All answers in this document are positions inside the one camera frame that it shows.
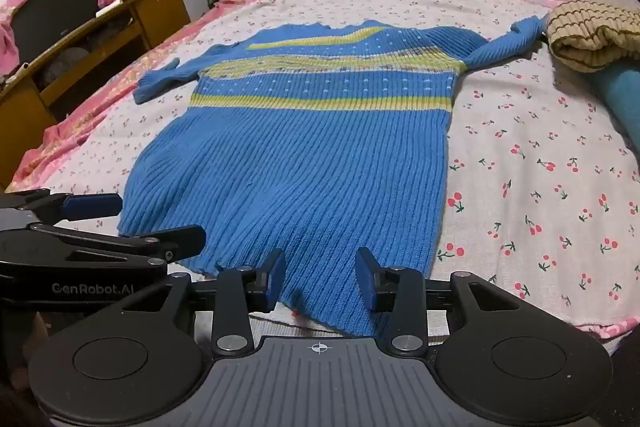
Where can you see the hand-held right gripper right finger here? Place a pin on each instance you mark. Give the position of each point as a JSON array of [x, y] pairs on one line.
[[365, 281]]

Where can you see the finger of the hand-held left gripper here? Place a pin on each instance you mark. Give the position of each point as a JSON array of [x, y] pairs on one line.
[[175, 241], [92, 206]]

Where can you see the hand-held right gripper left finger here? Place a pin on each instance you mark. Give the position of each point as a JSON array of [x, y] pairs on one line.
[[276, 279]]

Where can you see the blue knit sweater yellow stripes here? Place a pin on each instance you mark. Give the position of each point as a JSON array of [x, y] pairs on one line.
[[300, 182]]

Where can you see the grey bundle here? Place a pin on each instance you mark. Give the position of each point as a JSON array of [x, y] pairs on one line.
[[65, 64]]

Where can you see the pink cloth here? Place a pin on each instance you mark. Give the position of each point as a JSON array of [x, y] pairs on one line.
[[7, 42]]

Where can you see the cherry print bed sheet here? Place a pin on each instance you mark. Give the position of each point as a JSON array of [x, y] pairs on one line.
[[525, 187]]

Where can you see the small white object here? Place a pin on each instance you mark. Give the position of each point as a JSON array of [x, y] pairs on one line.
[[106, 11]]

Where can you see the black monitor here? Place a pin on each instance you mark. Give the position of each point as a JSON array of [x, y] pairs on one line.
[[55, 12]]

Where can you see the wooden desk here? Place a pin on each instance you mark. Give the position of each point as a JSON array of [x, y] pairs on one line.
[[160, 14]]

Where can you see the teal cloth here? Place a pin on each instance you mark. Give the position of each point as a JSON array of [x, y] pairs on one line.
[[625, 97]]

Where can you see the beige striped folded sweater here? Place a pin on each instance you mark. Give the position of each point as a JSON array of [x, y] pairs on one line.
[[590, 32]]

